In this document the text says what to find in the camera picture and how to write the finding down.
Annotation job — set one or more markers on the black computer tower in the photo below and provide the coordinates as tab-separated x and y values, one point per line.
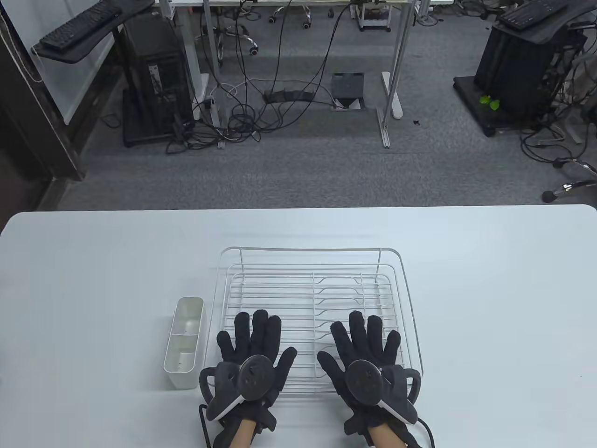
156	77

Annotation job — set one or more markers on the person's left hand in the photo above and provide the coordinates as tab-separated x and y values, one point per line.
268	343

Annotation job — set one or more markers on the person's right thumb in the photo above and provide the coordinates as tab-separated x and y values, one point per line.
330	366

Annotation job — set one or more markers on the person's right hand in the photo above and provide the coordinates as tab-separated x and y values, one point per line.
359	345

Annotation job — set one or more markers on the glass partition panel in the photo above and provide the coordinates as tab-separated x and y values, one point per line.
46	70

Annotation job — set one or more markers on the white desk frame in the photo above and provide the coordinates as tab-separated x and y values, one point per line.
396	70

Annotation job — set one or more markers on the person's right little finger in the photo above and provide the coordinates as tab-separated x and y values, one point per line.
392	347

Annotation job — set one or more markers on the black equipment cart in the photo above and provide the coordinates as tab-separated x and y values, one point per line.
527	70

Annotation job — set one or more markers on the person's left middle finger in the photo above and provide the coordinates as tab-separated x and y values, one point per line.
259	331

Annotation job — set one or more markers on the black computer keyboard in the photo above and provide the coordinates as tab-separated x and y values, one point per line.
529	11
77	23

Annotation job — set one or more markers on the black round glove tracker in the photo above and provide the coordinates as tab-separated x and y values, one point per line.
254	378
366	380

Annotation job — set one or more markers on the person's left forearm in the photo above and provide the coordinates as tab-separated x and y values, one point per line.
243	434

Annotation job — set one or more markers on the person's left thumb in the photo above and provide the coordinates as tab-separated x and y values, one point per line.
287	359

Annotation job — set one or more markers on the person's right forearm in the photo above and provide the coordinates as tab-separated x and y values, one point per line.
385	438

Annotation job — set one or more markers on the person's left little finger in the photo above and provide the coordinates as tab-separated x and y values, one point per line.
226	346

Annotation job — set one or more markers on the green small object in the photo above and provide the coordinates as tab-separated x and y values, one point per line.
489	101

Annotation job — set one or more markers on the black keyboard shelf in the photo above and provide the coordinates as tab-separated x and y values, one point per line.
88	35

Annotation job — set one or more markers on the open floor socket box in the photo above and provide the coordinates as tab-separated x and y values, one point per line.
347	88

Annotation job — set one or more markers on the white plastic cutlery holder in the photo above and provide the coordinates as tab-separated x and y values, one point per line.
185	343

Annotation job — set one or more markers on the chrome office chair base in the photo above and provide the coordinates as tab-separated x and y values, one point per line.
571	186
291	11
233	39

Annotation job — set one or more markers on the person's right middle finger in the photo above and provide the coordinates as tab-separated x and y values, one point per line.
357	333

